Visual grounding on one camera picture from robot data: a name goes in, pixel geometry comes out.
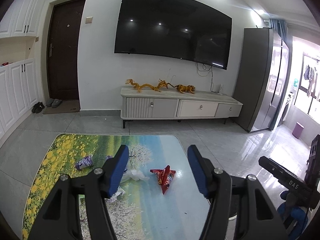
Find yellow tiger figurine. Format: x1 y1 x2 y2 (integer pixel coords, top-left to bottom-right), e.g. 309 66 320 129
175 84 196 95

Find clear plastic bag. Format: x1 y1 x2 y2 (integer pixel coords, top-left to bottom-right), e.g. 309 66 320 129
121 169 150 183

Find brown doormat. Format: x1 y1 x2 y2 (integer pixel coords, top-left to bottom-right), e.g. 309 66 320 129
42 100 81 115

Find grey refrigerator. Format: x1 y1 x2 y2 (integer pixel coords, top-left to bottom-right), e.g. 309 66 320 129
234 27 292 132

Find hanging grey clothes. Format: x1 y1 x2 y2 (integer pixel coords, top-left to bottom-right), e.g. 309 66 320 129
303 64 320 98

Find person's right hand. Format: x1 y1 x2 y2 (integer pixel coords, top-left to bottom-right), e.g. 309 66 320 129
277 191 309 240

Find white washing machine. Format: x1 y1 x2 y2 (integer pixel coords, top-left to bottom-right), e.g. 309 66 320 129
282 92 296 128

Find white floor cabinet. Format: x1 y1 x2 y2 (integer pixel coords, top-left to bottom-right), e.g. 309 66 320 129
0 58 40 145

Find red snack packet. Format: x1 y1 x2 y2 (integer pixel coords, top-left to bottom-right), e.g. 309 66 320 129
149 164 177 195

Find white wall cabinet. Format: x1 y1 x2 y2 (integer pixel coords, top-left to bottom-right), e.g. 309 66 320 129
0 0 49 39

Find white printed plastic wrapper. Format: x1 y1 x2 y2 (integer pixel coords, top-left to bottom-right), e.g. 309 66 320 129
104 189 126 203

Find white grey television cabinet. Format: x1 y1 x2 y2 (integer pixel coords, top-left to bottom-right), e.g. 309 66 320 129
121 85 243 129

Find yellow dragon figurine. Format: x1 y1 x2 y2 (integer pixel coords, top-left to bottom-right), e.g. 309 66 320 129
152 79 175 92
126 79 157 93

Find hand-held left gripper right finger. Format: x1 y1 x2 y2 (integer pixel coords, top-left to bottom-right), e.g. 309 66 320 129
187 144 287 240

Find black wall television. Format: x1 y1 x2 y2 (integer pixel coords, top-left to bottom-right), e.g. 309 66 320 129
114 0 232 70

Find purple white wrapper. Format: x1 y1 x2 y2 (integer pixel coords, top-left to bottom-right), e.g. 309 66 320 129
74 156 93 171

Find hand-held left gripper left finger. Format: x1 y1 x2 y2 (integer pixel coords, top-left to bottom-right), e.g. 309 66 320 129
27 144 130 240

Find dark brown door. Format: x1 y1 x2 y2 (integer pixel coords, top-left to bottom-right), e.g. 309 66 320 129
47 0 87 102

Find blue curtain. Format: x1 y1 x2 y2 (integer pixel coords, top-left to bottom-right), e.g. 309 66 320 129
269 19 288 41

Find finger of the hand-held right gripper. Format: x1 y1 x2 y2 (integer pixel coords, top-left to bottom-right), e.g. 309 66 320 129
258 156 315 209

